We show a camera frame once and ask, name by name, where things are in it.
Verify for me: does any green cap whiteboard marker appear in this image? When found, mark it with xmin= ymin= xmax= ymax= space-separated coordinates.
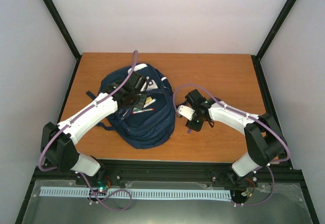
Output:
xmin=143 ymin=99 xmax=156 ymax=108

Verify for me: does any red cap whiteboard marker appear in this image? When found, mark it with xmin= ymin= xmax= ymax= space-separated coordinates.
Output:
xmin=132 ymin=108 xmax=154 ymax=114

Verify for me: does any navy blue backpack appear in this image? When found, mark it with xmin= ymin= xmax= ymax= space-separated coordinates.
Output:
xmin=96 ymin=63 xmax=175 ymax=149

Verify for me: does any yellow highlighter pen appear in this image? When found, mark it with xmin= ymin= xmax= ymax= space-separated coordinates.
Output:
xmin=145 ymin=97 xmax=152 ymax=104

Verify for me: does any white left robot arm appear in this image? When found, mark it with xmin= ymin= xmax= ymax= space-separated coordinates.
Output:
xmin=39 ymin=72 xmax=149 ymax=185

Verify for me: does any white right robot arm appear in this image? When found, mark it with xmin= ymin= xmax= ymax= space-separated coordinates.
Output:
xmin=177 ymin=89 xmax=289 ymax=185

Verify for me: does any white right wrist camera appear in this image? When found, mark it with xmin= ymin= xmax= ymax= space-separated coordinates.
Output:
xmin=176 ymin=105 xmax=195 ymax=120

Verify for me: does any light blue slotted cable duct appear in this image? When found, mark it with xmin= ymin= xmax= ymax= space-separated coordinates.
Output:
xmin=39 ymin=186 xmax=231 ymax=202

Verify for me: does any black aluminium frame rail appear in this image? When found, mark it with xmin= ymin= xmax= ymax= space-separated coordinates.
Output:
xmin=35 ymin=157 xmax=303 ymax=189

